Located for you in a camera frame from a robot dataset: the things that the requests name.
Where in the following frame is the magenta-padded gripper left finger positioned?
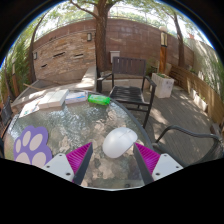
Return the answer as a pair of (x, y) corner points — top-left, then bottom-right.
(41, 142), (94, 186)

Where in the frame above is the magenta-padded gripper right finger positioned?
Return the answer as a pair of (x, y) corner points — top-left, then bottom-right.
(133, 142), (184, 185)

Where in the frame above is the white computer mouse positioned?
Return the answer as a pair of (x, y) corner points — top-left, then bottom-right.
(102, 126), (139, 159)

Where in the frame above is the purple paw-shaped mouse pad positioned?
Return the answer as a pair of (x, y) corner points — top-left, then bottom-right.
(13, 125), (53, 169)

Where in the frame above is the black metal armchair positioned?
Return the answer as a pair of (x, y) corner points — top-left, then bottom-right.
(151, 124), (224, 168)
(0, 105), (14, 138)

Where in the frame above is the green plastic pack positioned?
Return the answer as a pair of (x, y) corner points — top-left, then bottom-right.
(87, 94), (111, 106)

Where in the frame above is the white flat box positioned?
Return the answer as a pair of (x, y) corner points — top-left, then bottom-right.
(49, 88), (70, 108)
(37, 91), (56, 110)

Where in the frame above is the dark wooden slatted chair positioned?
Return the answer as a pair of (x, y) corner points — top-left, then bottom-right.
(96, 56), (158, 129)

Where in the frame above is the printed paper sheet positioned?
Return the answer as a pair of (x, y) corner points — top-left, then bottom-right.
(18, 98), (41, 119)

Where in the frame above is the white square planter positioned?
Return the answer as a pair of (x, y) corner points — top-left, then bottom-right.
(151, 72), (175, 99)

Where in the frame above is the slim tree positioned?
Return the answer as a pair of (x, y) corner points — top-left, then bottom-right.
(171, 13), (187, 68)

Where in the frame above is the large tree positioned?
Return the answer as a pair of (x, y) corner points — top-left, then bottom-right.
(69, 0), (116, 73)

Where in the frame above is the grey wall utility box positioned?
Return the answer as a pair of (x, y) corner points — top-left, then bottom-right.
(109, 50), (121, 64)

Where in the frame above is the wooden post lamp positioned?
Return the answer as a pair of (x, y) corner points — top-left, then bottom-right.
(159, 26), (169, 74)

